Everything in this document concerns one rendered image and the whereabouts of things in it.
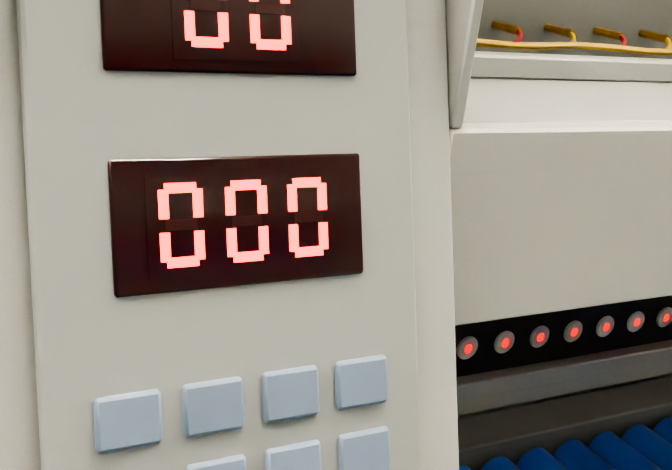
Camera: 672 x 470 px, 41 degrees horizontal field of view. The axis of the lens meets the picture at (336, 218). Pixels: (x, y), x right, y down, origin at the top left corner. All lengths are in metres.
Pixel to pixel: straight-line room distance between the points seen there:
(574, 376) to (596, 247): 0.23
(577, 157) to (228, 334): 0.09
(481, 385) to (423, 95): 0.25
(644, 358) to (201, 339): 0.35
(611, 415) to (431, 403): 0.27
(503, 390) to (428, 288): 0.24
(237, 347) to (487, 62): 0.12
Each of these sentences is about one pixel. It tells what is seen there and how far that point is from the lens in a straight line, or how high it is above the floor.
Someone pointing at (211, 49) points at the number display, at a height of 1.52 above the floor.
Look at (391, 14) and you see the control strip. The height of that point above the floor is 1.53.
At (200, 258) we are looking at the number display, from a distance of 0.15.
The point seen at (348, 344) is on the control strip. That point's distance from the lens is 0.17.
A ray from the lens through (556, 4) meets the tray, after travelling 0.30.
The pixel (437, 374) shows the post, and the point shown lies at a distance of 0.18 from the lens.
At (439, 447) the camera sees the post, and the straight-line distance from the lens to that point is 0.19.
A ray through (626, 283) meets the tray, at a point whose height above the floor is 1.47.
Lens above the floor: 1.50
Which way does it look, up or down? 3 degrees down
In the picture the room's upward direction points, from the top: 2 degrees counter-clockwise
